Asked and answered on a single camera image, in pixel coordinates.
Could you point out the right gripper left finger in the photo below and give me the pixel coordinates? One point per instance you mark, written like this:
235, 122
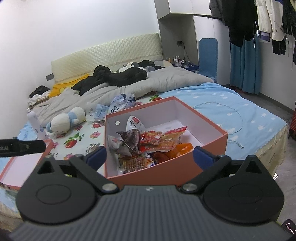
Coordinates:
87, 167

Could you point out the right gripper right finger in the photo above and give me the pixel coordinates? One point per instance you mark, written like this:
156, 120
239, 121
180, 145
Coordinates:
213, 167

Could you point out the clear dark snack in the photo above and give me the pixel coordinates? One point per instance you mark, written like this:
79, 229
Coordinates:
116, 145

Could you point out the orange snack bag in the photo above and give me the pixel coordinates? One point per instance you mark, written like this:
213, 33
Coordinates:
179, 150

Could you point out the shrimp flavour snack bag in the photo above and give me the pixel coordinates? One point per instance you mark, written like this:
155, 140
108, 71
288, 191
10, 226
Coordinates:
129, 140

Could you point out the red yellow dried tofu pack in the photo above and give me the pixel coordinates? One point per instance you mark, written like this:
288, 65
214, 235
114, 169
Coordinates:
169, 140

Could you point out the small red snack packet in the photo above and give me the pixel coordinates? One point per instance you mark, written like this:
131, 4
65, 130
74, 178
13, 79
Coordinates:
151, 138

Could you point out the green white snack bag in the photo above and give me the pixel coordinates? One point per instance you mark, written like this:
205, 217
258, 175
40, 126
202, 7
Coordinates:
128, 164

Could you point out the red foil snack bag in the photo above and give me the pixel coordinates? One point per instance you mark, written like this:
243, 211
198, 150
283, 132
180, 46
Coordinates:
161, 157

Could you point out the blue white snack bag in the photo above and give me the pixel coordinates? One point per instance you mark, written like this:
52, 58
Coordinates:
145, 161

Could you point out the pink shallow box lid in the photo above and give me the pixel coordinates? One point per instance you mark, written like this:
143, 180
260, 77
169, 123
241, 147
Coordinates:
18, 169

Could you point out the fruit print tablecloth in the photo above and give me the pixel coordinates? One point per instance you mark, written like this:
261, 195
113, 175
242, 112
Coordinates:
88, 135

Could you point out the white spray bottle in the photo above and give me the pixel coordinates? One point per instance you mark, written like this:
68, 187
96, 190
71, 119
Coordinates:
36, 125

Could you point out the white blue plush toy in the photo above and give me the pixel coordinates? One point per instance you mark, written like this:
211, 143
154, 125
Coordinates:
63, 122

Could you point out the light blue star bedsheet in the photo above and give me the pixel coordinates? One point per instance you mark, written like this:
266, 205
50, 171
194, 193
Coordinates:
251, 129

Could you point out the crumpled blue white plastic bag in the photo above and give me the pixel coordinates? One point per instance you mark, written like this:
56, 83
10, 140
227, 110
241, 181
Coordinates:
99, 111

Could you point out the cardboard box with clothes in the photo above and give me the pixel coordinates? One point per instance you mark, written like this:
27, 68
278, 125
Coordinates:
39, 95

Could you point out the yellow pillow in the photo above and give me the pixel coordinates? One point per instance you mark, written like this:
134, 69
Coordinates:
58, 88

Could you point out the black clothes pile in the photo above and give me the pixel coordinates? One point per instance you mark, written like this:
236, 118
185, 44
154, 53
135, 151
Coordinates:
129, 74

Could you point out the grey duvet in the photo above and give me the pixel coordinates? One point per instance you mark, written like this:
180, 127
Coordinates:
162, 80

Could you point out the blue curtain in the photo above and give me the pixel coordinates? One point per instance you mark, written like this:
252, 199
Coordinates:
246, 70

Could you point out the cream padded headboard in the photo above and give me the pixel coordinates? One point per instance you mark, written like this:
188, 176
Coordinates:
112, 54

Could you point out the blue chair back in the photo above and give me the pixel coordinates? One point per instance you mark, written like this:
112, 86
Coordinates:
208, 57

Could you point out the hanging clothes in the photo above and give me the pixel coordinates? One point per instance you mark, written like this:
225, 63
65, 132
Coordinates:
273, 20

